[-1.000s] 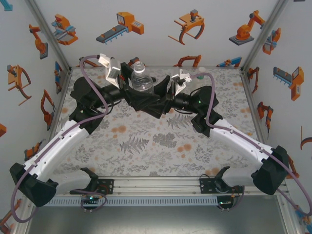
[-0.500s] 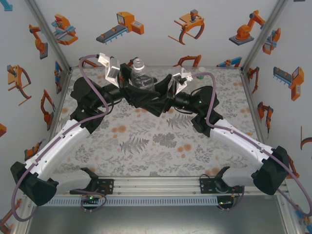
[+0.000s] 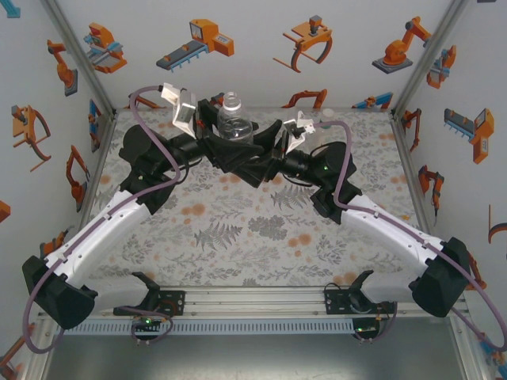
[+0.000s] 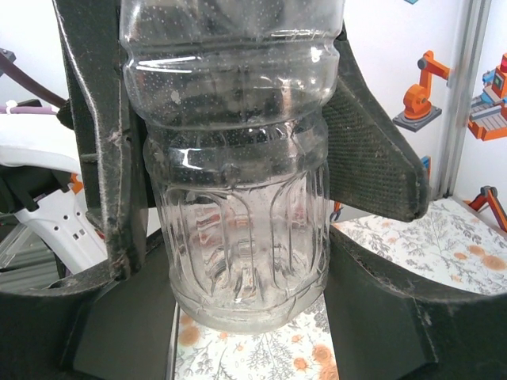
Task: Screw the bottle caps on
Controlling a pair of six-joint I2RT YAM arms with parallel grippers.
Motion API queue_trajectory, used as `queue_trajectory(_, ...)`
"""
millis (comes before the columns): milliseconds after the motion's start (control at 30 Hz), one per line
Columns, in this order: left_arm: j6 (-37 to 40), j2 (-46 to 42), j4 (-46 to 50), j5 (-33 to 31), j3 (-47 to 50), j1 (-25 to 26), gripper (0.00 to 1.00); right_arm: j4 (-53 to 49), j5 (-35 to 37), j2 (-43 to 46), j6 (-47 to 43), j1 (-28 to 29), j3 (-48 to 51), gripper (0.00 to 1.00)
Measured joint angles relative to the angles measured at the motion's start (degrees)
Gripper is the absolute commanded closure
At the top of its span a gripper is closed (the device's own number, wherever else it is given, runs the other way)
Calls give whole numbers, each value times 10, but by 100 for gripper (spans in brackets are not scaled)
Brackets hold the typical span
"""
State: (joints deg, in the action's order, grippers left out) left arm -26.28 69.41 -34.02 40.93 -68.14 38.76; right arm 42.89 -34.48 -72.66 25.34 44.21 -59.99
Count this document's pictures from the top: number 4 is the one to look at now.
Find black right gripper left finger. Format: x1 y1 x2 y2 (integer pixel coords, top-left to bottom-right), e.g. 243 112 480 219
0 229 177 380

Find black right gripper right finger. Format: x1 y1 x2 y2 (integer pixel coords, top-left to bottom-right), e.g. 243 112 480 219
324 229 507 380

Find clear unlabelled plastic bottle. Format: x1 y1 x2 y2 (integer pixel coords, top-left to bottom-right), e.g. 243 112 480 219
118 0 345 333

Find floral patterned tablecloth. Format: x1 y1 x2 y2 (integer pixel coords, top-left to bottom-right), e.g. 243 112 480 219
172 197 507 380

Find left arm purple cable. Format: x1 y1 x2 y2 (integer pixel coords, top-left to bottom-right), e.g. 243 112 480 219
0 49 67 118

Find aluminium frame post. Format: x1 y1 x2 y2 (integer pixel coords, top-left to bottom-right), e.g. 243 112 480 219
433 0 494 199

